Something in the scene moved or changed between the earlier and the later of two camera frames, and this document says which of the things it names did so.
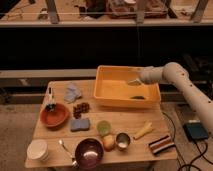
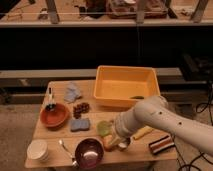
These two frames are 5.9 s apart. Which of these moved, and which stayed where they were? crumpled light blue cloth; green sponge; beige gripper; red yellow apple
Moved: beige gripper
Stayed: crumpled light blue cloth; green sponge; red yellow apple
